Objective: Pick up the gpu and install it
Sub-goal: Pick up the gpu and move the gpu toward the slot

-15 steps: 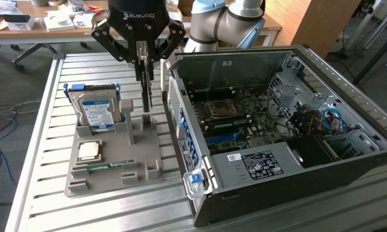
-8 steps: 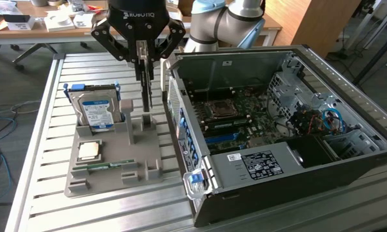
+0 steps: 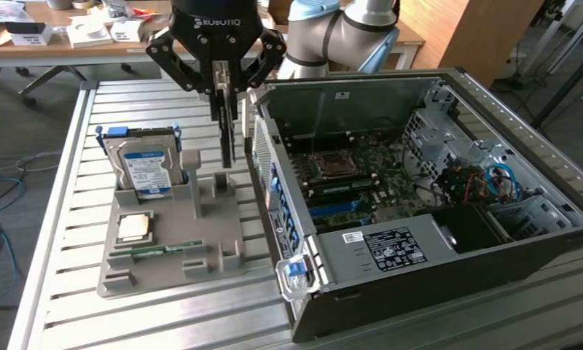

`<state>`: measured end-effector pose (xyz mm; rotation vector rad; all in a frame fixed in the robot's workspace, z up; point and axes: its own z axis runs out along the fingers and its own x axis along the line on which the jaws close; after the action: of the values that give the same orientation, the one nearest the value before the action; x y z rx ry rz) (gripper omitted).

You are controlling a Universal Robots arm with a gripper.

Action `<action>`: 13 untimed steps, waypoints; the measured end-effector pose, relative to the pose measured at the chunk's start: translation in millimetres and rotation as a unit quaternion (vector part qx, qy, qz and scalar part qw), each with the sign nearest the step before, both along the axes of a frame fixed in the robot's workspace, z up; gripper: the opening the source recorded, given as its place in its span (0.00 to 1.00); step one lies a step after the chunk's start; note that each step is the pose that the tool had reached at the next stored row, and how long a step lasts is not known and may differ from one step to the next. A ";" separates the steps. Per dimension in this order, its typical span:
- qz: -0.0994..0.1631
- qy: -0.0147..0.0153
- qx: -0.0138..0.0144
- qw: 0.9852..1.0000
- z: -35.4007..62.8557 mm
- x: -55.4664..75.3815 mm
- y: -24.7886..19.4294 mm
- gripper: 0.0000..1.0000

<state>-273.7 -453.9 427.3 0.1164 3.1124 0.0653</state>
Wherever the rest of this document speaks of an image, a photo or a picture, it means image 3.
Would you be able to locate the white tape roll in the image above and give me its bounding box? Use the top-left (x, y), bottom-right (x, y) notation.
top-left (74, 20), bottom-right (109, 39)

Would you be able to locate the CPU chip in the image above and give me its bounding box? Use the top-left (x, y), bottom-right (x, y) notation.
top-left (115, 214), bottom-right (153, 244)

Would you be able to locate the grey parts rack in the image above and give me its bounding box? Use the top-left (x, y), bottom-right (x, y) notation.
top-left (95, 148), bottom-right (250, 300)

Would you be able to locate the wooden cabinet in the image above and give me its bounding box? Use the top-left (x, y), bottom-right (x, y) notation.
top-left (398, 0), bottom-right (548, 88)

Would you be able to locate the clear plastic bag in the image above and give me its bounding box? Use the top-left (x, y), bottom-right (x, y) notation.
top-left (0, 0), bottom-right (33, 23)

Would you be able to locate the open black PC case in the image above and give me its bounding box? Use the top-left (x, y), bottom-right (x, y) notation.
top-left (241, 66), bottom-right (583, 343)

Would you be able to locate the grey floor cable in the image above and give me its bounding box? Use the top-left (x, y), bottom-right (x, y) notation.
top-left (0, 151), bottom-right (62, 173)

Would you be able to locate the orange item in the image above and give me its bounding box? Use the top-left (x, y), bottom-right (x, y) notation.
top-left (129, 6), bottom-right (159, 22)

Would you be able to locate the RAM stick with white label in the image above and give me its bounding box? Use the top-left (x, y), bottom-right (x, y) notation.
top-left (312, 178), bottom-right (375, 198)

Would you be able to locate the hard disk with blue caddy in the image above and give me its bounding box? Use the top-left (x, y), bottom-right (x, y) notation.
top-left (94, 122), bottom-right (189, 200)

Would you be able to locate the white box with black lid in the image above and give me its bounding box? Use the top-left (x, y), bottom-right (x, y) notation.
top-left (2, 21), bottom-right (54, 47)

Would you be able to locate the black graphics card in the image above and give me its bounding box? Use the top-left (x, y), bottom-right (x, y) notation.
top-left (210, 60), bottom-right (239, 169)

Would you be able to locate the metal CPU socket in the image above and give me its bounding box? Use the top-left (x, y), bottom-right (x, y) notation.
top-left (306, 149), bottom-right (358, 179)

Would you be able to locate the small white box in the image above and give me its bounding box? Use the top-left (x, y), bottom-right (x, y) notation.
top-left (109, 20), bottom-right (146, 43)

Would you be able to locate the black metal leg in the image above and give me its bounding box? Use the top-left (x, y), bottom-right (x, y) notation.
top-left (531, 54), bottom-right (583, 128)

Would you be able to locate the blue case release latch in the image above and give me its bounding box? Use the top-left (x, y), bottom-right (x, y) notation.
top-left (281, 262), bottom-right (306, 281)

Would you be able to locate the blue floor cable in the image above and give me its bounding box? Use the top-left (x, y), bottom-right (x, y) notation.
top-left (0, 166), bottom-right (27, 313)

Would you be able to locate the flat white box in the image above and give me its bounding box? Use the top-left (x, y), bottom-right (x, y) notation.
top-left (66, 15), bottom-right (114, 49)

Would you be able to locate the clear packaging pile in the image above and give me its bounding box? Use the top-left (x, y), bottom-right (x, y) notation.
top-left (98, 0), bottom-right (131, 19)

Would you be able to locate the white desk frame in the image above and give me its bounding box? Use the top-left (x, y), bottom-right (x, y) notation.
top-left (514, 0), bottom-right (583, 103)

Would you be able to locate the blue expansion slot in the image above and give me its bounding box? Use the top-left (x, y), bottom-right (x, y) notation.
top-left (309, 200), bottom-right (363, 218)

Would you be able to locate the grey power supply unit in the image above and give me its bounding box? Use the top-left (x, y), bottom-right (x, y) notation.
top-left (314, 214), bottom-right (456, 286)

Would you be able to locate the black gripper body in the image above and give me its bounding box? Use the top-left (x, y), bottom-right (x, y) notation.
top-left (169, 0), bottom-right (265, 63)

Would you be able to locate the blue disk wire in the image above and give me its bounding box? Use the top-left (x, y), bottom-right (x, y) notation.
top-left (483, 163), bottom-right (524, 205)

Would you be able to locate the orange red wire bundle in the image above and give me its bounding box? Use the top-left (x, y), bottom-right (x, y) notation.
top-left (459, 170), bottom-right (516, 205)

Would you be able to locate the light wooden desk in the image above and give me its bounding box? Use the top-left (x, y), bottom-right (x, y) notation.
top-left (158, 0), bottom-right (426, 79)
top-left (0, 0), bottom-right (162, 107)

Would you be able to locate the green motherboard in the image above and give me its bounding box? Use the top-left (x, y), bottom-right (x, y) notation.
top-left (289, 129), bottom-right (434, 234)

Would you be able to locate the black wire bundle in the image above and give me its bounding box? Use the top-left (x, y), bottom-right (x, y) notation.
top-left (434, 163), bottom-right (482, 205)

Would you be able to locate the brown cardboard box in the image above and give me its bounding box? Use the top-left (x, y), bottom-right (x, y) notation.
top-left (266, 0), bottom-right (293, 26)

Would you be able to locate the green RAM stick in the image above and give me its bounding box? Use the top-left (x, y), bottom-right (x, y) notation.
top-left (109, 239), bottom-right (206, 258)

